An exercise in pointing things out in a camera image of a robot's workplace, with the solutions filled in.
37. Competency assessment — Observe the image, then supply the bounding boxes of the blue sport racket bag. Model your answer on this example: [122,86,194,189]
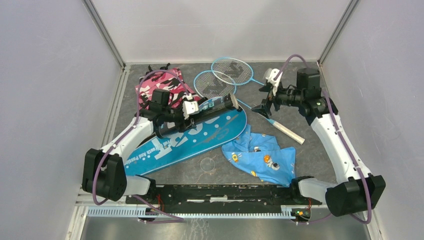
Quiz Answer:
[124,109,247,176]

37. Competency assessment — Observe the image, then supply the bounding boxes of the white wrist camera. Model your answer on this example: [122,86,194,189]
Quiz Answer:
[265,68,282,97]
[182,93,200,120]

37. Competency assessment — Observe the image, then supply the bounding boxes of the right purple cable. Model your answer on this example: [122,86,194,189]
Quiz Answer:
[273,53,373,225]

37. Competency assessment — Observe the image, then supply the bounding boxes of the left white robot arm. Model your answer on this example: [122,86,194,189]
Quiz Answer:
[82,89,200,206]

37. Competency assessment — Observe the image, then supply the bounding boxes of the pink camouflage shorts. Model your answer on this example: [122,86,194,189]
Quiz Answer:
[134,63,202,117]

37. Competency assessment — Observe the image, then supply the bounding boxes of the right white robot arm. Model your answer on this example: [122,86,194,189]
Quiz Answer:
[252,67,386,224]

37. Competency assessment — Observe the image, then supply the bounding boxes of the purple cable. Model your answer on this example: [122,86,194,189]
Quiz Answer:
[91,69,195,206]
[273,53,373,225]

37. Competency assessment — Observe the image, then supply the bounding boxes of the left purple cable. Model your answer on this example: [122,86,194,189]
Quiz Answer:
[91,69,195,206]

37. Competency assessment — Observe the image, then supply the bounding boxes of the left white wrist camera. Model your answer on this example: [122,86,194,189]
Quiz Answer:
[182,93,200,120]

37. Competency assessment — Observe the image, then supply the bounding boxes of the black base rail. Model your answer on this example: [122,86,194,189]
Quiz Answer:
[125,184,322,219]

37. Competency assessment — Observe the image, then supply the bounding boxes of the rear blue badminton racket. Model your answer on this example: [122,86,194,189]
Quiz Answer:
[210,57,265,86]

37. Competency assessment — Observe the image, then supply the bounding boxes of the blue astronaut print cloth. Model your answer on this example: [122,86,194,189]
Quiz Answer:
[221,124,296,187]

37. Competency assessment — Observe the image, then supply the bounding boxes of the front blue badminton racket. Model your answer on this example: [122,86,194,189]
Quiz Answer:
[193,70,305,145]

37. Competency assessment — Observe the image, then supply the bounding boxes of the black shuttlecock tube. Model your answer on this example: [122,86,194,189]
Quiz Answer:
[154,93,242,139]

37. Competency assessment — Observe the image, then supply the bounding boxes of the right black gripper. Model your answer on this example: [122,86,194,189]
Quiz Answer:
[251,80,304,120]

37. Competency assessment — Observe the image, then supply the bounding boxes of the blue badminton racket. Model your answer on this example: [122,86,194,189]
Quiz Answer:
[193,70,305,145]
[210,57,265,86]

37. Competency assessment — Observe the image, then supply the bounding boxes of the clear plastic tube lid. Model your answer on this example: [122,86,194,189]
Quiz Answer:
[200,157,216,173]

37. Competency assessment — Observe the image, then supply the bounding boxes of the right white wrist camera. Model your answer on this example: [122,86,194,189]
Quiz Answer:
[265,68,282,97]

